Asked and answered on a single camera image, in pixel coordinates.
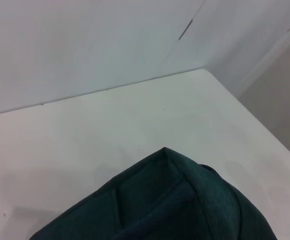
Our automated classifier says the dark teal fabric bag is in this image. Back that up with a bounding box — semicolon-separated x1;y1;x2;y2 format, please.
29;146;278;240

